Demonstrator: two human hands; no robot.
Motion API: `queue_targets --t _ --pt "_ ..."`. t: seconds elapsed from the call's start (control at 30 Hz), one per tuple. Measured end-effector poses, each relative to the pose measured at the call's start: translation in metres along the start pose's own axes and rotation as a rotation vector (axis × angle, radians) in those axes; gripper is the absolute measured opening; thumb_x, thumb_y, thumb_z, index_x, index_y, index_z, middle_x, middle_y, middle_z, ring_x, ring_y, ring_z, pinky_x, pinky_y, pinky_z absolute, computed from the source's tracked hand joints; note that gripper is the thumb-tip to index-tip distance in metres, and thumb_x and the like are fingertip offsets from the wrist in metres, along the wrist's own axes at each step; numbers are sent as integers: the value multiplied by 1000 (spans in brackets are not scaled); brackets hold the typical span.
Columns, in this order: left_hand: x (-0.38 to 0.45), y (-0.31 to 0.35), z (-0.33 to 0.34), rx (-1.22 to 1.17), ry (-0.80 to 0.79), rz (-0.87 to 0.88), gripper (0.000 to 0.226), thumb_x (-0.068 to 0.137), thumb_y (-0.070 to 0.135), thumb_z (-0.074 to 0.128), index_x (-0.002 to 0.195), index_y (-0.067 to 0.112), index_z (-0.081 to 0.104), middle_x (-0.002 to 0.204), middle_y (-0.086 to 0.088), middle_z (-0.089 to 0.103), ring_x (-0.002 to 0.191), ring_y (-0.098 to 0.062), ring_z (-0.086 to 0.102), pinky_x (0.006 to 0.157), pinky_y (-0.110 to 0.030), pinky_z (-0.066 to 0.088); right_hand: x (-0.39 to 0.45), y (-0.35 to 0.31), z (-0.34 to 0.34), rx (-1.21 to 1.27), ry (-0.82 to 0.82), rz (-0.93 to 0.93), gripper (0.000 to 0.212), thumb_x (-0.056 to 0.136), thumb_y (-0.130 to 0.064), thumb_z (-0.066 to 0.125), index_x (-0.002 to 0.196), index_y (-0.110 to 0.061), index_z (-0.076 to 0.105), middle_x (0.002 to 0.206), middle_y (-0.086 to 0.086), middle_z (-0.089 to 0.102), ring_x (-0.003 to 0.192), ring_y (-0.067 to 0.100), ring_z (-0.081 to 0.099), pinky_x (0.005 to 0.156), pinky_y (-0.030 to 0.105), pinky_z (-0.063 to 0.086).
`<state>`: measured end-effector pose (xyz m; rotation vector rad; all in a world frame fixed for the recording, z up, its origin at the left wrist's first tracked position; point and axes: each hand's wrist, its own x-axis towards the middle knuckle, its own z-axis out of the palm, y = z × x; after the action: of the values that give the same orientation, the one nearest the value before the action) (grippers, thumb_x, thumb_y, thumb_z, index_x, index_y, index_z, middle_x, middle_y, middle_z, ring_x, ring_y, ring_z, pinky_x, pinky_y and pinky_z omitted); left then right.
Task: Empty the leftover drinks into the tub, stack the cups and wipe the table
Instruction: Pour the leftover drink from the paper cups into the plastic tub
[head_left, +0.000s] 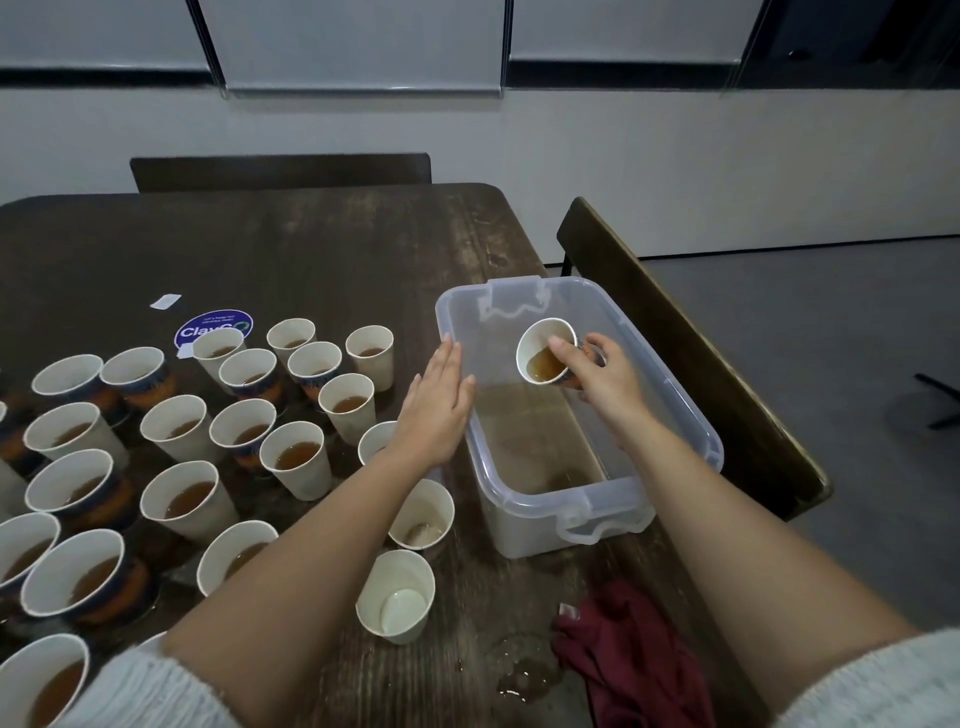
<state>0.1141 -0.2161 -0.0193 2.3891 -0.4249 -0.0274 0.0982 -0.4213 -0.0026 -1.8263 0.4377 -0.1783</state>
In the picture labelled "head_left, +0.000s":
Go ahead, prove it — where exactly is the person's right hand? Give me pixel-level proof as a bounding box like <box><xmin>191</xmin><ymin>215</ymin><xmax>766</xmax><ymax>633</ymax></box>
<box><xmin>547</xmin><ymin>330</ymin><xmax>654</xmax><ymax>437</ymax></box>

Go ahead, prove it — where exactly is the person's left hand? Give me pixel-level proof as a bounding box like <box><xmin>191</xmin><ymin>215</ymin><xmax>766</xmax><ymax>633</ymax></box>
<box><xmin>393</xmin><ymin>337</ymin><xmax>479</xmax><ymax>470</ymax></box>

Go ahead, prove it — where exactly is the orange blue patterned paper cup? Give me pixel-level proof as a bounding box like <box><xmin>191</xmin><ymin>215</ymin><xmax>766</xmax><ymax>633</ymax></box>
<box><xmin>514</xmin><ymin>316</ymin><xmax>581</xmax><ymax>389</ymax></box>

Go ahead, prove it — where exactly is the clear plastic storage bin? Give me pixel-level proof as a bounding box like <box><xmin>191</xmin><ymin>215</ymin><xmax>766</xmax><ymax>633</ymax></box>
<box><xmin>435</xmin><ymin>274</ymin><xmax>725</xmax><ymax>560</ymax></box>

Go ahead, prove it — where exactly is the group of paper cups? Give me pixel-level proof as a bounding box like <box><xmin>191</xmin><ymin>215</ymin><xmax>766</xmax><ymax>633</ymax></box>
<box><xmin>0</xmin><ymin>316</ymin><xmax>404</xmax><ymax>728</ymax></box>

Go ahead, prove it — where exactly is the person's right forearm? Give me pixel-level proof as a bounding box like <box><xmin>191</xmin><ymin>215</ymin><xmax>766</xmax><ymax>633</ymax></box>
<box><xmin>607</xmin><ymin>408</ymin><xmax>960</xmax><ymax>728</ymax></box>

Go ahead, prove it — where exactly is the person's left forearm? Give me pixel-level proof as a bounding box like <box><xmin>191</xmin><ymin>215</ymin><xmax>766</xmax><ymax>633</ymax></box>
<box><xmin>60</xmin><ymin>447</ymin><xmax>452</xmax><ymax>728</ymax></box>

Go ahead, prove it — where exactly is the dark wooden chair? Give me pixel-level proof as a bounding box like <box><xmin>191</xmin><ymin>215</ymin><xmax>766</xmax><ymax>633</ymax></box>
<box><xmin>129</xmin><ymin>151</ymin><xmax>434</xmax><ymax>194</ymax></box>
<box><xmin>556</xmin><ymin>196</ymin><xmax>834</xmax><ymax>522</ymax></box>

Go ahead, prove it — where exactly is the dark wooden table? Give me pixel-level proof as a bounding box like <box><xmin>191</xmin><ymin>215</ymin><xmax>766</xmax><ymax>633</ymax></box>
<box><xmin>0</xmin><ymin>183</ymin><xmax>767</xmax><ymax>728</ymax></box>

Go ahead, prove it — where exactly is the round blue sticker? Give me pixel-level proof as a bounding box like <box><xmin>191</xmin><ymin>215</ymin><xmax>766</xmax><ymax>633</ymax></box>
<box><xmin>172</xmin><ymin>309</ymin><xmax>255</xmax><ymax>357</ymax></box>

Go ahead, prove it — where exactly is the dark red cloth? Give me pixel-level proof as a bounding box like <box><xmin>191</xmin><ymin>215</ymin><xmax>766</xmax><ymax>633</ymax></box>
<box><xmin>550</xmin><ymin>579</ymin><xmax>719</xmax><ymax>728</ymax></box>

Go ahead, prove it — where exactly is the round white side table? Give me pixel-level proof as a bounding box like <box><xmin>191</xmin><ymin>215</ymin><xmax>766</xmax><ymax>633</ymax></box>
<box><xmin>918</xmin><ymin>372</ymin><xmax>960</xmax><ymax>434</ymax></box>

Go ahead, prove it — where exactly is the dark window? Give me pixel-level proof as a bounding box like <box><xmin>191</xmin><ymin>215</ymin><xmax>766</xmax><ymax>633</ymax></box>
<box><xmin>742</xmin><ymin>0</ymin><xmax>960</xmax><ymax>89</ymax></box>

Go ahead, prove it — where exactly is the white wall panel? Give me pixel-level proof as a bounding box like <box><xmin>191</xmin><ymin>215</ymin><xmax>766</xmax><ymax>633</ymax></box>
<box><xmin>510</xmin><ymin>0</ymin><xmax>767</xmax><ymax>65</ymax></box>
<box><xmin>0</xmin><ymin>0</ymin><xmax>209</xmax><ymax>74</ymax></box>
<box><xmin>199</xmin><ymin>0</ymin><xmax>506</xmax><ymax>92</ymax></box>

